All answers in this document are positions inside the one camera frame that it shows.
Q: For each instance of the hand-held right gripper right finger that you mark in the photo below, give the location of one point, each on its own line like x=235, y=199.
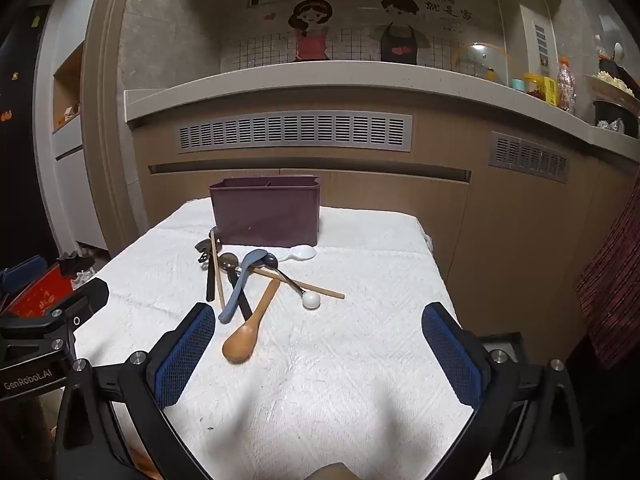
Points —
x=452, y=355

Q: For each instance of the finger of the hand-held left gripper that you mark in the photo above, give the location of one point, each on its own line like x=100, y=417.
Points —
x=22, y=270
x=90, y=295

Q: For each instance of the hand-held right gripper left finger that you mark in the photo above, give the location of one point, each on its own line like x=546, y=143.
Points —
x=185, y=355

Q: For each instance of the wooden spoon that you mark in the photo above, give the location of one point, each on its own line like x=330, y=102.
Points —
x=240, y=342

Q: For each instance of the blue plastic spoon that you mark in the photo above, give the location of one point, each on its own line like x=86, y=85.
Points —
x=232, y=305

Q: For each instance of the wooden chopstick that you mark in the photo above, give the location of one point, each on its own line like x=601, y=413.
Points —
x=216, y=275
x=320, y=290

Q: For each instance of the metal spoon white ball end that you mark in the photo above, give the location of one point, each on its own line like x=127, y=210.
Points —
x=312, y=301

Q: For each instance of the white plastic spoon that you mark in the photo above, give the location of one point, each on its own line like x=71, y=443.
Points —
x=302, y=253

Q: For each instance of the maroon plastic utensil holder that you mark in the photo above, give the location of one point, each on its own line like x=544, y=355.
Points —
x=265, y=215

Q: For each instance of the white shoe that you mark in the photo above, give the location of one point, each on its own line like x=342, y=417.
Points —
x=84, y=277

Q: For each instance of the red box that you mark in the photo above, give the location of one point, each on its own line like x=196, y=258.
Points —
x=35, y=295

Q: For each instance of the white towel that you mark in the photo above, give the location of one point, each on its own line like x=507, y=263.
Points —
x=325, y=360

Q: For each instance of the wooden kitchen cabinet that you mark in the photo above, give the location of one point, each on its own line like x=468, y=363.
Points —
x=500, y=235

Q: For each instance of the black refrigerator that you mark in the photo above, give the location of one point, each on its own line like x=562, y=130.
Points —
x=20, y=135

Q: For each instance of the red striped cloth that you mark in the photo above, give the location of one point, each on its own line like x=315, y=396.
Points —
x=615, y=285

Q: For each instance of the small grey vent grille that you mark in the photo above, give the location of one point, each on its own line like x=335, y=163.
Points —
x=530, y=157

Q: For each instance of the large grey vent grille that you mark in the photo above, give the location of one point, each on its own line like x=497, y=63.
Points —
x=295, y=132

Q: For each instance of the teal jar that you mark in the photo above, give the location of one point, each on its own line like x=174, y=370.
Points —
x=517, y=84

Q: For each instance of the yellow jar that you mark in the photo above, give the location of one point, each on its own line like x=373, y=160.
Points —
x=533, y=84

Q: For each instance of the black pot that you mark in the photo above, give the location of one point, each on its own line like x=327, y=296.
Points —
x=615, y=115

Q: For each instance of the clear bottle orange cap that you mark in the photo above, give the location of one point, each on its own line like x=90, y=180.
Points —
x=566, y=85

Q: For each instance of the grey kitchen countertop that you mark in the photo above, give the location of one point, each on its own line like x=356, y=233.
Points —
x=300, y=85

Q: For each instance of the orange frying pan with lid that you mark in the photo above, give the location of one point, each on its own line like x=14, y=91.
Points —
x=480, y=60

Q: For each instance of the tray of food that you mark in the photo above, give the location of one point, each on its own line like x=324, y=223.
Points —
x=610, y=82

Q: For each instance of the white wall cabinet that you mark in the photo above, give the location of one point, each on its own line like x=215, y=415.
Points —
x=70, y=170

